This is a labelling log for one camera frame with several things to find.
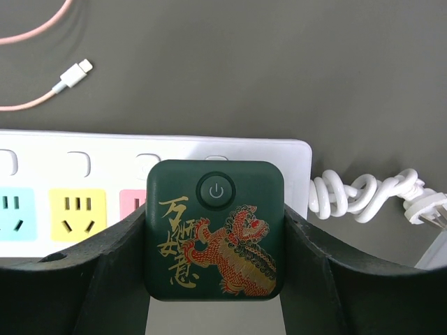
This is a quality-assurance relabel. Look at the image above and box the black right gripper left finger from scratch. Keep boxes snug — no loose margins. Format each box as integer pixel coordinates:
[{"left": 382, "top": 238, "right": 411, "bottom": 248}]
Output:
[{"left": 1, "top": 207, "right": 150, "bottom": 334}]

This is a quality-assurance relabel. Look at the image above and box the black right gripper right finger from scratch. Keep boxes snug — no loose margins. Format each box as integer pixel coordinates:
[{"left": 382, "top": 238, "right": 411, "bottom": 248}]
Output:
[{"left": 280, "top": 207, "right": 446, "bottom": 334}]

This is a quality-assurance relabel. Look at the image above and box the dark green cube socket adapter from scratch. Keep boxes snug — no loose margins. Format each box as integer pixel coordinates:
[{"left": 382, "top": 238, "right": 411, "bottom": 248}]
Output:
[{"left": 144, "top": 160, "right": 286, "bottom": 301}]

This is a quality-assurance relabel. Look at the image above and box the white multicolour power strip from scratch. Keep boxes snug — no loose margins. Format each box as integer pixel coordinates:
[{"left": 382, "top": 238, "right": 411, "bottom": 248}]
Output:
[{"left": 1, "top": 130, "right": 312, "bottom": 258}]

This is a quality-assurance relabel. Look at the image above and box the white power strip cord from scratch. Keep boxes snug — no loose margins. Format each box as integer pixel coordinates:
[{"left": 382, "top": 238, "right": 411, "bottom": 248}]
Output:
[{"left": 309, "top": 167, "right": 447, "bottom": 230}]

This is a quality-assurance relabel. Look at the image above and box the pink charging cable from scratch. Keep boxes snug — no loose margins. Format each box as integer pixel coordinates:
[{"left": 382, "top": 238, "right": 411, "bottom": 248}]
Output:
[{"left": 0, "top": 0, "right": 94, "bottom": 113}]

